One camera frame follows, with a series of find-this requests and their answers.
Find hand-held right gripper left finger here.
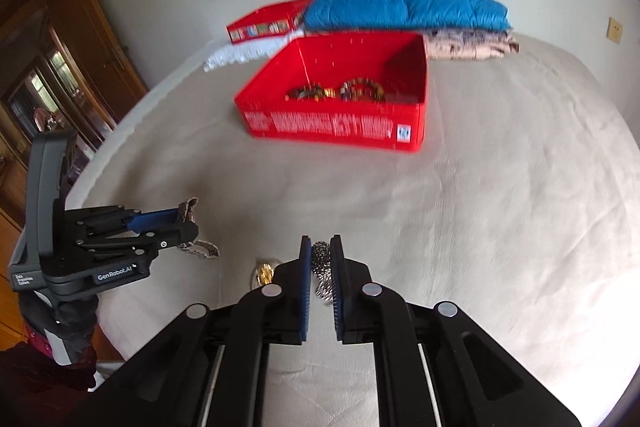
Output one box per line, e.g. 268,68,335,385
65,235,313,427

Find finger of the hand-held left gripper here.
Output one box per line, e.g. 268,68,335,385
134,225,200,259
125,206,193,233

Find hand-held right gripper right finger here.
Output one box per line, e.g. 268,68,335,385
330,234,583,427

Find rhinestone chain bracelet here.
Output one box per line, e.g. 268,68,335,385
310,240,337,309

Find silver metal watch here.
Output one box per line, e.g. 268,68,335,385
176,195,221,261

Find gold pendant charm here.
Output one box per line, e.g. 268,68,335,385
254,259,277,286

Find red tin box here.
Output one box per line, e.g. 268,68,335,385
234,31,430,154

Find brown wooden bead bracelet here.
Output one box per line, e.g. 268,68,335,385
284,84,337,103

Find multicolour bead bracelet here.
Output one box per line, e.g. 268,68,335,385
338,78,389,104

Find wooden cabinet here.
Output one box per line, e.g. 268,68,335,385
0,0,152,350

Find dark red clothing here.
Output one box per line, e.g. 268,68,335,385
0,339,99,427

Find white lace cloth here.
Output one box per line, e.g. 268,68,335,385
203,34,306,74

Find red tin lid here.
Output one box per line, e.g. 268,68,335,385
225,0,319,46

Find folded floral cloth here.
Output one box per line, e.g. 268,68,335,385
424,29,521,62

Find blue padded jacket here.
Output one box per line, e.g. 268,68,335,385
302,0,514,33

